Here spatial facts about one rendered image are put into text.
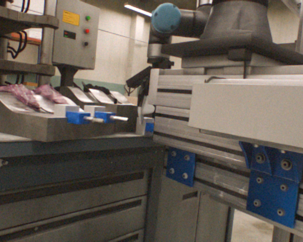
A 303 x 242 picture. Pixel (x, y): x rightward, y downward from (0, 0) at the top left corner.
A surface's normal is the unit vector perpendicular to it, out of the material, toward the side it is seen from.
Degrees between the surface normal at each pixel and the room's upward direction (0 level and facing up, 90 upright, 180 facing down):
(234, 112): 90
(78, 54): 90
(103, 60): 90
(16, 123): 90
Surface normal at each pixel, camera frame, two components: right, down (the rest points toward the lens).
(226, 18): -0.47, -0.30
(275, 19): -0.73, -0.04
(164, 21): 0.09, 0.05
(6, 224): 0.72, 0.11
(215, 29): -0.68, -0.33
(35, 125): -0.44, 0.00
